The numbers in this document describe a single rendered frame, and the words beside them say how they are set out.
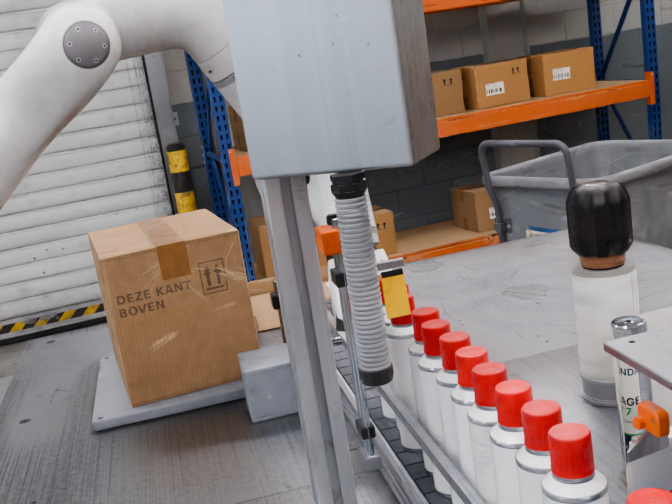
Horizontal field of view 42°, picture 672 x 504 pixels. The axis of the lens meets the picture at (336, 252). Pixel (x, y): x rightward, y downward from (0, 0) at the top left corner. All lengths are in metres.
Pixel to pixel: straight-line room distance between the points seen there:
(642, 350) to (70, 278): 4.86
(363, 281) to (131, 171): 4.55
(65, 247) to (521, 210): 2.87
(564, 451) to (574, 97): 4.84
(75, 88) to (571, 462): 0.75
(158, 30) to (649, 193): 2.62
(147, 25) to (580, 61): 4.56
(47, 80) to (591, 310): 0.75
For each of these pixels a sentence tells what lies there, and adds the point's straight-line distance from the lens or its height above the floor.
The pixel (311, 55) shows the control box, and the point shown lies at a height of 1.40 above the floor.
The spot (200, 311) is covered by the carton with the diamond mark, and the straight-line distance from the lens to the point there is 1.54.
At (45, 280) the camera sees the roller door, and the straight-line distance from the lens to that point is 5.41.
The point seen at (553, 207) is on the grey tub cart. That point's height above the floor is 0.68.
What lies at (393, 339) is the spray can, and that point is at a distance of 1.11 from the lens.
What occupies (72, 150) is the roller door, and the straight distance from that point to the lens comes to 5.32.
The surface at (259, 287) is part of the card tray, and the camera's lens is 2.18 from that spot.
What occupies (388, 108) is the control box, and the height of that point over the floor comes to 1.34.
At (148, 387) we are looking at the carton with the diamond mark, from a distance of 1.57.
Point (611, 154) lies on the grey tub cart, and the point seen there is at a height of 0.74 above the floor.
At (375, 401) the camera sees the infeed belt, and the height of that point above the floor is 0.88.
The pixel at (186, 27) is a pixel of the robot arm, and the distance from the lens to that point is 1.23.
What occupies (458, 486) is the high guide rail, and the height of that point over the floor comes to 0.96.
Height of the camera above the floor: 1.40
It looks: 13 degrees down
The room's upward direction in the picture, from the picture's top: 9 degrees counter-clockwise
